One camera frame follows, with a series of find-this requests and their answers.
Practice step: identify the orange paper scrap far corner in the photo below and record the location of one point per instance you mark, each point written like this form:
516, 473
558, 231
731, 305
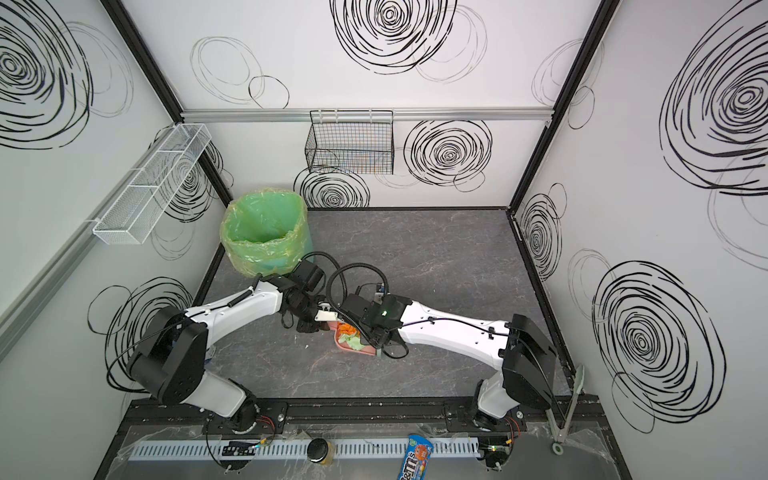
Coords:
346, 329

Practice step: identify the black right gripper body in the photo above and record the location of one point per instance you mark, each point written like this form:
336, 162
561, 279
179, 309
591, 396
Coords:
365, 332

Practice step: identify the clear plastic wall shelf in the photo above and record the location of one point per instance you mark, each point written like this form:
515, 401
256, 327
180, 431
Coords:
167, 183

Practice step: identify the green paper scrap far right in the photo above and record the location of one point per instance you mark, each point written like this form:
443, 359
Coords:
351, 342

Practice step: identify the green bin with plastic liner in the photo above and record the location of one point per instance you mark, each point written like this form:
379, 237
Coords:
266, 232

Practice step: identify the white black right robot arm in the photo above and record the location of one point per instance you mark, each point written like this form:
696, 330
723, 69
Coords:
522, 356

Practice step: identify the small dark lid jar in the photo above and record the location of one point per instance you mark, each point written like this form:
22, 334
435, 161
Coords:
319, 451

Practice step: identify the pink plastic dustpan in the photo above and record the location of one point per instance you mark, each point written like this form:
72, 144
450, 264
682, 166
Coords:
369, 350

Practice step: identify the black wire wall basket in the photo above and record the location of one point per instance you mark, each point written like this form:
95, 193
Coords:
357, 141

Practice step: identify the candy bag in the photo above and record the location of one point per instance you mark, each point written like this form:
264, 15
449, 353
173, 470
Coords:
416, 457

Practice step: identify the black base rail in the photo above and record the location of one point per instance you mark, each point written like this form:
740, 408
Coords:
451, 413

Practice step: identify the green kitchen tongs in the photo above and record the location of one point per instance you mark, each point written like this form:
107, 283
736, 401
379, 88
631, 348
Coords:
559, 433

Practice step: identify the white slotted cable duct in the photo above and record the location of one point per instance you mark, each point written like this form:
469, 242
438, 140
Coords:
231, 450

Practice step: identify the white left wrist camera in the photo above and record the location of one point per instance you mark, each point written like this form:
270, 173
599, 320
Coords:
326, 314

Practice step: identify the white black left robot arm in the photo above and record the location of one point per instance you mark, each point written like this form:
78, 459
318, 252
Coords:
169, 359

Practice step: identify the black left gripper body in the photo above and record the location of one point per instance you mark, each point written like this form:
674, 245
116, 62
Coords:
306, 318

